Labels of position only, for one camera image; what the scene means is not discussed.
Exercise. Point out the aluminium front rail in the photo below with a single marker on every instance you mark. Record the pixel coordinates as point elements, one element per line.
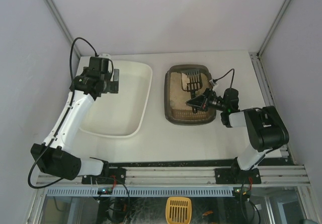
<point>207,176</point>

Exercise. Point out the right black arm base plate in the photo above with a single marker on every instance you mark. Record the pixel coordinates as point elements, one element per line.
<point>228,176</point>

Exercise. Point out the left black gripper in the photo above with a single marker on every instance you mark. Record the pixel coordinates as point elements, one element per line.
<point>107,82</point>

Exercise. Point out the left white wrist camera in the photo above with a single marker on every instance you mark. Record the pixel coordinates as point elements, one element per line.
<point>105,55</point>

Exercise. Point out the grey slotted cable duct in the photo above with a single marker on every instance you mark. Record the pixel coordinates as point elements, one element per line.
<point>140,191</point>

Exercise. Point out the black litter scoop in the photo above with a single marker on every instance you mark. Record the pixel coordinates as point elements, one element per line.
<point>195,81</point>

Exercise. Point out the yellow litter scoop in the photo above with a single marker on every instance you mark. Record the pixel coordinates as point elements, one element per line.
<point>178,210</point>

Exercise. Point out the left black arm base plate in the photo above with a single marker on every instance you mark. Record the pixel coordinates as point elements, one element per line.
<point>111,176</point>

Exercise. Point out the white plastic tray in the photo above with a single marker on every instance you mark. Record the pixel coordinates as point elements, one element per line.
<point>120,115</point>

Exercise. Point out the litter clump in scoop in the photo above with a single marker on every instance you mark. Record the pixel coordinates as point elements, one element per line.
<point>185,80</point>

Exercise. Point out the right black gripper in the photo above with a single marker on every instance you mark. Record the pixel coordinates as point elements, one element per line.
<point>205,101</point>

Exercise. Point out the dark brown litter box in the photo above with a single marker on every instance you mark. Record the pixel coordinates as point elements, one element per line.
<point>176,110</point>

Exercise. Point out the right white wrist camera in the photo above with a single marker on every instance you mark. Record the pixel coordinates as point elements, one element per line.
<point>213,82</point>

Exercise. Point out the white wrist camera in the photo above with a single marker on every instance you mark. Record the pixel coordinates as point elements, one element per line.
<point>213,82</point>
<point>105,55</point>

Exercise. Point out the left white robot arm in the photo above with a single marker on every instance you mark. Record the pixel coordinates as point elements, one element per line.
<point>54,155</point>

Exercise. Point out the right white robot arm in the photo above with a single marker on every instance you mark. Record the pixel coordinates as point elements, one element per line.
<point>265,128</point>

